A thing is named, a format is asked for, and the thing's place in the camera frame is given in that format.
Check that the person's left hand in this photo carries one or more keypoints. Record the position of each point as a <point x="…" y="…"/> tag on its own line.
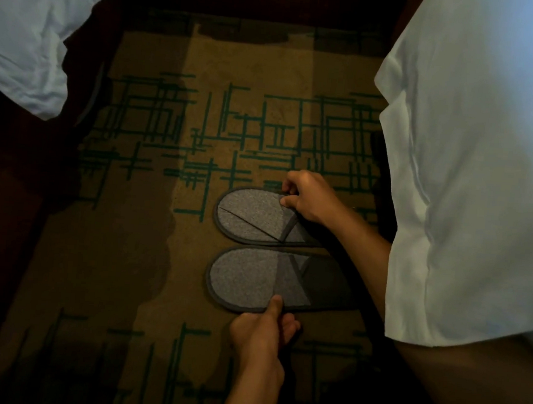
<point x="257" y="340"/>

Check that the person's right hand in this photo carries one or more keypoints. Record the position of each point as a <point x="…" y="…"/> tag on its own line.
<point x="314" y="200"/>

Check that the person's left thumb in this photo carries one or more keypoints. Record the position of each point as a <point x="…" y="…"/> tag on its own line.
<point x="275" y="309"/>

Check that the person's right thumb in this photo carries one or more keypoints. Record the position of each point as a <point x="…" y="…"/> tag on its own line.
<point x="289" y="202"/>

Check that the grey slipper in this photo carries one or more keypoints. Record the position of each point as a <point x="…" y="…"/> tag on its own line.
<point x="252" y="212"/>
<point x="243" y="275"/>

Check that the person's left forearm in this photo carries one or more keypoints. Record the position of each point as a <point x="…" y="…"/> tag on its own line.
<point x="253" y="394"/>

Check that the person's right forearm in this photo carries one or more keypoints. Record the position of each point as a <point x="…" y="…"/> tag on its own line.
<point x="363" y="252"/>

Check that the white bed duvet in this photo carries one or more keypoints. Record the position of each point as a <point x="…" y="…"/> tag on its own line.
<point x="477" y="178"/>
<point x="28" y="32"/>

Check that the brown bed base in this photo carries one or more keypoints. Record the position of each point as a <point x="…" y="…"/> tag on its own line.
<point x="485" y="392"/>
<point x="0" y="235"/>

